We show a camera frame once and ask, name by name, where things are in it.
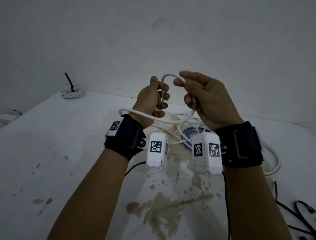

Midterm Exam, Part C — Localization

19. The person's left hand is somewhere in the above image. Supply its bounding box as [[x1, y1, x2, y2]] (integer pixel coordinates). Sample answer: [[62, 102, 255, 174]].
[[128, 76, 171, 129]]

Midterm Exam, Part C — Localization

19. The person's right hand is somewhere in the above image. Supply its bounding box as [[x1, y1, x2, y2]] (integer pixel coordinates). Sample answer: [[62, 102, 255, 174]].
[[172, 71, 245, 132]]

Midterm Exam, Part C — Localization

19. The short white cable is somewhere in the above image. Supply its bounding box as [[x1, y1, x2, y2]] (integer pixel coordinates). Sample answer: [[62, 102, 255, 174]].
[[60, 87, 85, 99], [118, 73, 197, 125]]

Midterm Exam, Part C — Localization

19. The blue cable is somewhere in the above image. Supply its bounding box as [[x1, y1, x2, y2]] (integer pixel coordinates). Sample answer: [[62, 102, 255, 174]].
[[181, 127, 212, 152]]

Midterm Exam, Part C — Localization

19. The thin black nylon zip tie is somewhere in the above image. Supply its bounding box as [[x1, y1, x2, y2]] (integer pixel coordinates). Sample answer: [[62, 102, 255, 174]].
[[65, 72, 75, 92]]

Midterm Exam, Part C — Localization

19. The long white cable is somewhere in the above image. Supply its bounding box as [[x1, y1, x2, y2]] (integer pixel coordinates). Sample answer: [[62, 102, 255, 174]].
[[150, 111, 281, 176]]

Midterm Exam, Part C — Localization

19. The black cable ties bunch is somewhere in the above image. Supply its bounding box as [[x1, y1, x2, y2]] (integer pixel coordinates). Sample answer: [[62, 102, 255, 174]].
[[273, 181, 316, 240]]

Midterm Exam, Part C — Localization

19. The person's right forearm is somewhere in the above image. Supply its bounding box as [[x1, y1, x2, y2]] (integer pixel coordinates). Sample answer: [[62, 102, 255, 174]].
[[223, 165, 293, 240]]

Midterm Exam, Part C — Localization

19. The person's left forearm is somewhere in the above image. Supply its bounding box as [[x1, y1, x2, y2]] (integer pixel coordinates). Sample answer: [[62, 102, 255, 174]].
[[47, 148, 129, 240]]

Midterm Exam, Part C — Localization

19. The white power adapter box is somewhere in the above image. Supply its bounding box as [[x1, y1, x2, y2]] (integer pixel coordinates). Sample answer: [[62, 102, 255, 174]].
[[0, 110, 23, 126]]

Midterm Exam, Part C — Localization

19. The black wrist strap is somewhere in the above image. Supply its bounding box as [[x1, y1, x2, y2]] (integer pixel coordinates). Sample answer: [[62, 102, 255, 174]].
[[215, 120, 264, 169], [104, 114, 146, 161]]

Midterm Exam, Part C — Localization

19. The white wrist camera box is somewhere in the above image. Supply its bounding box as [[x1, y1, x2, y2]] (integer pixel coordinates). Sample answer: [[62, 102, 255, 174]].
[[189, 132, 223, 175], [146, 132, 169, 169]]

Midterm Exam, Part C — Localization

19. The black camera cable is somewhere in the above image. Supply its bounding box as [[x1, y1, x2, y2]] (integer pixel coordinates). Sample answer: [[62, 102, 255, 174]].
[[124, 161, 146, 177], [222, 172, 232, 240]]

